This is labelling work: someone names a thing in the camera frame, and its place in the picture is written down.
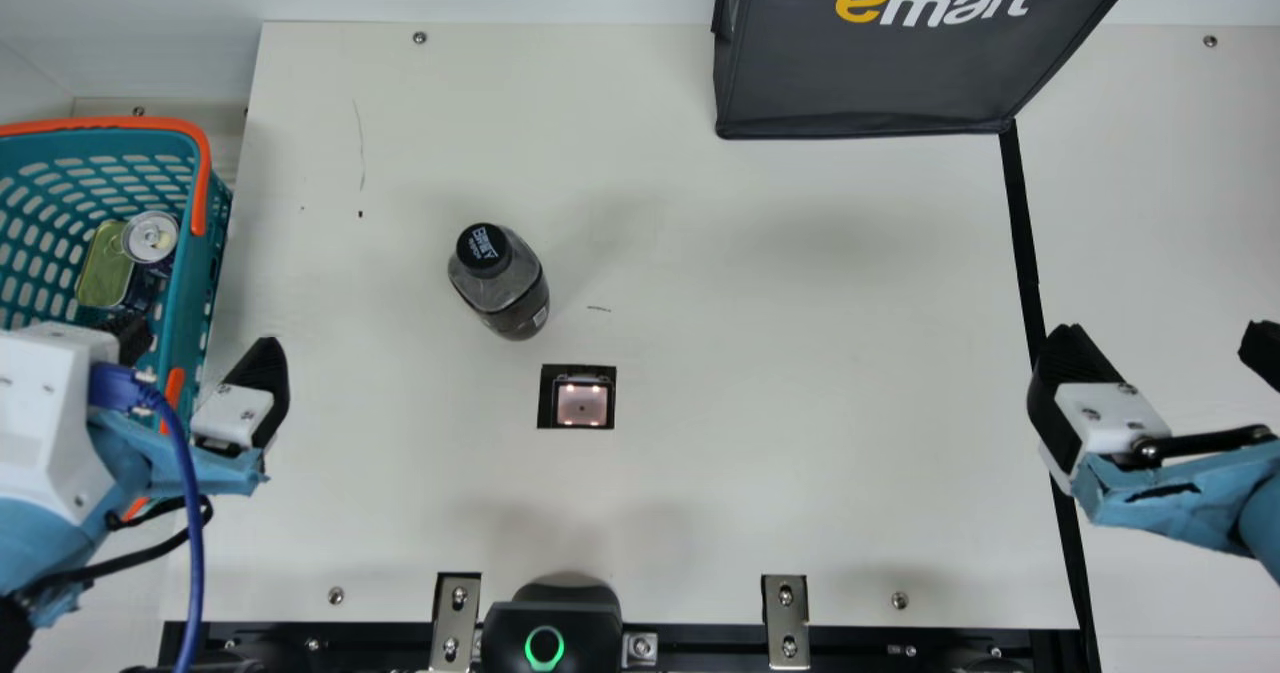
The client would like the black device with green light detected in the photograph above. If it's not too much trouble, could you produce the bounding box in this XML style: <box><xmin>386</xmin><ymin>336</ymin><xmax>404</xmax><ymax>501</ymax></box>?
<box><xmin>480</xmin><ymin>581</ymin><xmax>626</xmax><ymax>673</ymax></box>

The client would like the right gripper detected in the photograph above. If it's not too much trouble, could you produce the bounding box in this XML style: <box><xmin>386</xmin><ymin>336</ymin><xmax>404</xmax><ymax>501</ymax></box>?
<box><xmin>1027</xmin><ymin>319</ymin><xmax>1280</xmax><ymax>586</ymax></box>

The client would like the rectangular tin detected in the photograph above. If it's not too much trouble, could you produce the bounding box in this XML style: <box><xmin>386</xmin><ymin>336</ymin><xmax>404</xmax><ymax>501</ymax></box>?
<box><xmin>75</xmin><ymin>217</ymin><xmax>161</xmax><ymax>326</ymax></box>

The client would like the black strip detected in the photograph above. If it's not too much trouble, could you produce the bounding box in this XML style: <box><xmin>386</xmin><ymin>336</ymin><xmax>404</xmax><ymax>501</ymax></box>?
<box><xmin>998</xmin><ymin>121</ymin><xmax>1101</xmax><ymax>673</ymax></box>

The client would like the blue cable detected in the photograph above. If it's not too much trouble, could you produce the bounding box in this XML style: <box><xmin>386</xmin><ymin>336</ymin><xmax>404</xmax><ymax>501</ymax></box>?
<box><xmin>88</xmin><ymin>363</ymin><xmax>208</xmax><ymax>673</ymax></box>

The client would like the small square scanner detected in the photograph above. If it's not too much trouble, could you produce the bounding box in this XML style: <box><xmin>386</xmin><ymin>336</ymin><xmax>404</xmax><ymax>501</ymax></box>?
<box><xmin>537</xmin><ymin>364</ymin><xmax>618</xmax><ymax>430</ymax></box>

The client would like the dark coffee bottle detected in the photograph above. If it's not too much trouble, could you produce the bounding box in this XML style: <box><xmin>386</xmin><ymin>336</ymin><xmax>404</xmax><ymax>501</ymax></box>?
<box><xmin>447</xmin><ymin>223</ymin><xmax>551</xmax><ymax>342</ymax></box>

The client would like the dark grey bag with straps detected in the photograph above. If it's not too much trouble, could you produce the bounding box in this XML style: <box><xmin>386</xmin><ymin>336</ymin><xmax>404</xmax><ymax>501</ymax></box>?
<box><xmin>711</xmin><ymin>0</ymin><xmax>1156</xmax><ymax>140</ymax></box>

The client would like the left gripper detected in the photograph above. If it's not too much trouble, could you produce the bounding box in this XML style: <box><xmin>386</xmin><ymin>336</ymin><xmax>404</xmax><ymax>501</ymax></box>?
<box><xmin>0</xmin><ymin>310</ymin><xmax>292</xmax><ymax>627</ymax></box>

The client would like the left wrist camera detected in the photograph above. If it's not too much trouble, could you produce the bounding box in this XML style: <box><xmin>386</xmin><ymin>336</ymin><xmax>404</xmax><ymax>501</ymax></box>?
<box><xmin>0</xmin><ymin>322</ymin><xmax>122</xmax><ymax>526</ymax></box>

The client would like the can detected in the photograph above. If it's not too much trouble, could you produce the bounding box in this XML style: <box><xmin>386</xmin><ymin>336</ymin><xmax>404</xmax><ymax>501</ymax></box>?
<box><xmin>122</xmin><ymin>210</ymin><xmax>183</xmax><ymax>284</ymax></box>

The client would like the teal shopping basket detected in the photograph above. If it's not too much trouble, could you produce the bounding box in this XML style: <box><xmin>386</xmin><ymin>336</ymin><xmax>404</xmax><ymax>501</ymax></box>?
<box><xmin>0</xmin><ymin>116</ymin><xmax>233</xmax><ymax>522</ymax></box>

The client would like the black cable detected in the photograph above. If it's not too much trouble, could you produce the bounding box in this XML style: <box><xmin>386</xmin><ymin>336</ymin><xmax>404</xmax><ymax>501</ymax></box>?
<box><xmin>20</xmin><ymin>496</ymin><xmax>214</xmax><ymax>596</ymax></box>

